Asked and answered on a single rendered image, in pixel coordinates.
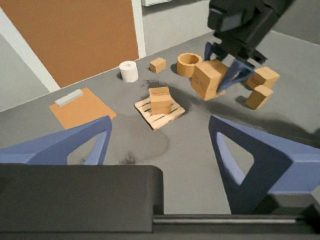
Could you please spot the tan hollow tube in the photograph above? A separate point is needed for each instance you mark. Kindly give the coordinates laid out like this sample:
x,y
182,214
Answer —
x,y
185,63

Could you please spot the small square wooden pallet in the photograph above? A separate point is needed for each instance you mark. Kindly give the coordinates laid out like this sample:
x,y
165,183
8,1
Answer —
x,y
144,108

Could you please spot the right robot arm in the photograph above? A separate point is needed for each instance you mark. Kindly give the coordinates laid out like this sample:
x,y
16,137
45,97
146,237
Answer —
x,y
250,19

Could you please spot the white paper roll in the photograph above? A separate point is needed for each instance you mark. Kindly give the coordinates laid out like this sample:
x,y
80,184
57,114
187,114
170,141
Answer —
x,y
129,71

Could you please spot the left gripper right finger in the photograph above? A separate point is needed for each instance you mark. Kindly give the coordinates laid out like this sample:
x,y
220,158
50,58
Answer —
x,y
280,165

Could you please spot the brown rectangular block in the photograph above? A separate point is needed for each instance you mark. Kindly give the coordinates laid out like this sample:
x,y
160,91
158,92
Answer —
x,y
258,97

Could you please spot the tan flat board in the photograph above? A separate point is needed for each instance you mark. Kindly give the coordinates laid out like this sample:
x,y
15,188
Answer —
x,y
79,107

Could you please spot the tan cardboard cube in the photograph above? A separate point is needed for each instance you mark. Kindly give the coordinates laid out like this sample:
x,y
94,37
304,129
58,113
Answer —
x,y
157,65

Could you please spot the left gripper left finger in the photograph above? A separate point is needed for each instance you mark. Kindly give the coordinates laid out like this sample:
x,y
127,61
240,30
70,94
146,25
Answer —
x,y
53,149

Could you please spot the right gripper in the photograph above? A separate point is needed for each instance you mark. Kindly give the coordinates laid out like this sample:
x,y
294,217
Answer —
x,y
239,50

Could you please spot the tan cardboard carton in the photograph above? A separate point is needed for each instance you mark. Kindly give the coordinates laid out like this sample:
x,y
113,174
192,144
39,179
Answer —
x,y
263,76
161,100
206,75

